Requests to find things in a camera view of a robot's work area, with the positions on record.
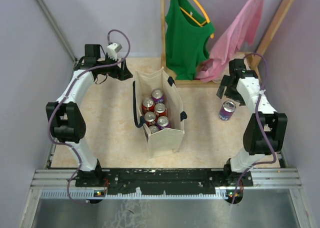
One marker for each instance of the purple Fanta can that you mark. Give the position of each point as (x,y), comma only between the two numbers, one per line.
(163,122)
(157,96)
(227,110)
(153,129)

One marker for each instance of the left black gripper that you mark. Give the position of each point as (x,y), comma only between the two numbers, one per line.
(121,73)

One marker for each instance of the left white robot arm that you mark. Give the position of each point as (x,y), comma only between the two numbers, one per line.
(66,125)

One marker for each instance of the aluminium frame rail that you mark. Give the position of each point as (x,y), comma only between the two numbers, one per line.
(59,184)

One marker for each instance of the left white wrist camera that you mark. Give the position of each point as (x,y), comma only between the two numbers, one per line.
(112,50)

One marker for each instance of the pink shirt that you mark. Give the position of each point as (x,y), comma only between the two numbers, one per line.
(242,29)

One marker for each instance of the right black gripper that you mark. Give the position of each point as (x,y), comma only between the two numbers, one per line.
(225,82)

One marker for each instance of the red Coke can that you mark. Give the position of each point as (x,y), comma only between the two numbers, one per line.
(160,110)
(148,105)
(150,118)

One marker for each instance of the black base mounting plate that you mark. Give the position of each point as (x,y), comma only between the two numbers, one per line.
(176,181)

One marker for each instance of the green tank top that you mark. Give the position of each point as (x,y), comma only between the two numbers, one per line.
(185,40)

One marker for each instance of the beige canvas tote bag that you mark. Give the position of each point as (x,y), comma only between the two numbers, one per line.
(168,140)

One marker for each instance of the folded beige cloth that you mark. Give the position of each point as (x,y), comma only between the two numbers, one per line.
(239,55)

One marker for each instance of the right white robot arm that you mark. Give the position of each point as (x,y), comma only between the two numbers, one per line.
(265,132)

